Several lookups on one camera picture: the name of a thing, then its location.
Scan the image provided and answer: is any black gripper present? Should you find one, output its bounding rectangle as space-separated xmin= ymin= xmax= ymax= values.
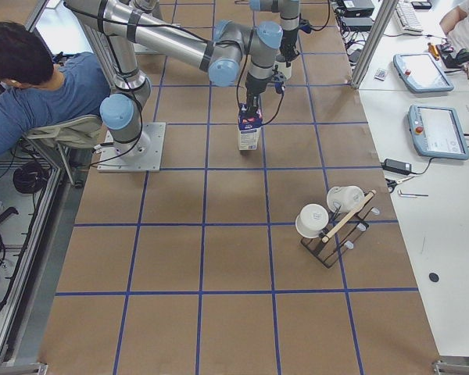
xmin=245 ymin=72 xmax=267 ymax=102

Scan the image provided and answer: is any blue white milk carton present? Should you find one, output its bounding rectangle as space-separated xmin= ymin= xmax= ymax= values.
xmin=238 ymin=103 xmax=263 ymax=151

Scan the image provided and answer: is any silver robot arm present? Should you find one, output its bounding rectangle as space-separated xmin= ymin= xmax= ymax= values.
xmin=249 ymin=0 xmax=300 ymax=67
xmin=64 ymin=1 xmax=284 ymax=151

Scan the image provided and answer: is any white cup on rack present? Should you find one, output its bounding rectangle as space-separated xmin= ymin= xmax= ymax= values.
xmin=327 ymin=186 xmax=364 ymax=213
xmin=295 ymin=203 xmax=329 ymax=239

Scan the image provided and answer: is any small remote control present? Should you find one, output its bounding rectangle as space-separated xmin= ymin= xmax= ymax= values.
xmin=374 ymin=69 xmax=387 ymax=81

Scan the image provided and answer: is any black power adapter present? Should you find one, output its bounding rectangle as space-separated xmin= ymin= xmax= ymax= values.
xmin=381 ymin=159 xmax=412 ymax=176

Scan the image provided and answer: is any teach pendant far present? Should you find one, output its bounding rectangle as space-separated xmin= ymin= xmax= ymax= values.
xmin=393 ymin=52 xmax=454 ymax=93

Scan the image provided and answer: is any teach pendant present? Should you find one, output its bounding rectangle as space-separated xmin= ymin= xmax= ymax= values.
xmin=407 ymin=105 xmax=469 ymax=160
xmin=393 ymin=52 xmax=454 ymax=93

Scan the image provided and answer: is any white keyboard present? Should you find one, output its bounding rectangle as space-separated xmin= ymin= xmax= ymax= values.
xmin=393 ymin=1 xmax=424 ymax=35

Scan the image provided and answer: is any allen key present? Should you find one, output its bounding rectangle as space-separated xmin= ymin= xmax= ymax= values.
xmin=398 ymin=190 xmax=429 ymax=198

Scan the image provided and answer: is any grey office chair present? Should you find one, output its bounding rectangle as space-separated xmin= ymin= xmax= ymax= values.
xmin=24 ymin=115 xmax=102 ymax=188

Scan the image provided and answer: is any teach pendant near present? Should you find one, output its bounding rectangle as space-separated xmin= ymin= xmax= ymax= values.
xmin=407 ymin=105 xmax=469 ymax=160

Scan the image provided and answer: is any person in blue shirt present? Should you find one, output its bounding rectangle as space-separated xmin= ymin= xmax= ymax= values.
xmin=0 ymin=22 xmax=110 ymax=155

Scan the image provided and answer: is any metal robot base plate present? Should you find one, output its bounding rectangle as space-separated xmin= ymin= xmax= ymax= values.
xmin=97 ymin=122 xmax=166 ymax=173

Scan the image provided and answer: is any aluminium frame post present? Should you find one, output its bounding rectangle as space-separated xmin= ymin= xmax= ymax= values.
xmin=350 ymin=0 xmax=398 ymax=89

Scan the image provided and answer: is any black wire cup rack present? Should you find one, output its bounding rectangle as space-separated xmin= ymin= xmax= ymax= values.
xmin=300 ymin=190 xmax=379 ymax=269

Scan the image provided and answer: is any black coiled cable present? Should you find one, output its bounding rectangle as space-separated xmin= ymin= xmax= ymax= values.
xmin=12 ymin=160 xmax=50 ymax=195

